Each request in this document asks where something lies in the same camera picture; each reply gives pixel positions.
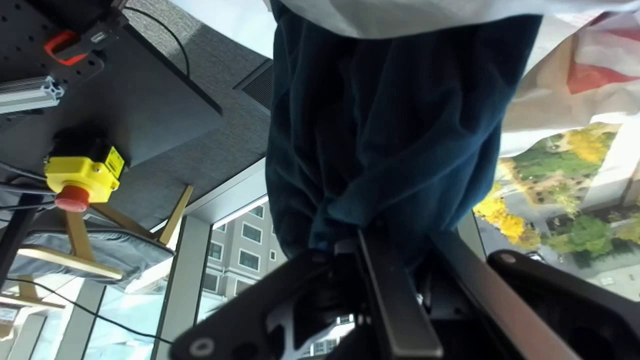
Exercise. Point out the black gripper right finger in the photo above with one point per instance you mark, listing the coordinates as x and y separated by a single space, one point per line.
516 321

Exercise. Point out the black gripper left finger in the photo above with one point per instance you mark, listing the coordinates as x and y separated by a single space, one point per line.
401 324

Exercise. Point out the dark blue shirt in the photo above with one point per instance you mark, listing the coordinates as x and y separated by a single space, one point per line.
397 137

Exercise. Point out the yellow emergency stop button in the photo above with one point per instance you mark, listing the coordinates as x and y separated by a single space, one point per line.
81 181

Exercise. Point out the red handled clamp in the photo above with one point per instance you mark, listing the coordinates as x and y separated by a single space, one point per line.
70 48

